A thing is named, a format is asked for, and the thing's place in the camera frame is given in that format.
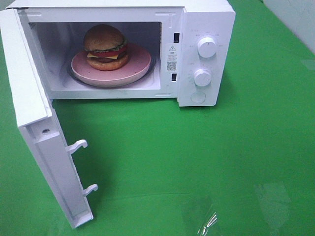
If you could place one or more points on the white microwave door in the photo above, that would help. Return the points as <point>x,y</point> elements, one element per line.
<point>37,120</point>

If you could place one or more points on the glass microwave turntable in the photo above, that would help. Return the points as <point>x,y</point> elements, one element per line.
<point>153,66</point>

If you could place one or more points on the white microwave oven body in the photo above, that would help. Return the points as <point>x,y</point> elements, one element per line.
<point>168,29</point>

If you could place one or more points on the burger with sesame bun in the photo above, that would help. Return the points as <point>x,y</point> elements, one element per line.
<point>106,48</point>

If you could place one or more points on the clear tape strip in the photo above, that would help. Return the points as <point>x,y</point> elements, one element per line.
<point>209,228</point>

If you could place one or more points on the white lower timer knob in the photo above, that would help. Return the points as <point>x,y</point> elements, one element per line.
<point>202,77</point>

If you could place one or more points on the green table cloth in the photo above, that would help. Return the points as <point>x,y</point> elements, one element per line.
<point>163,170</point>

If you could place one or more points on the round door release button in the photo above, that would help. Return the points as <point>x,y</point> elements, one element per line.
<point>198,97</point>

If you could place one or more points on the white upper power knob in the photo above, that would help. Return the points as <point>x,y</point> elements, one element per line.
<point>207,47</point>

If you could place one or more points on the pink round plate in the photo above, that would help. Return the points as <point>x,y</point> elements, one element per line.
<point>135,53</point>

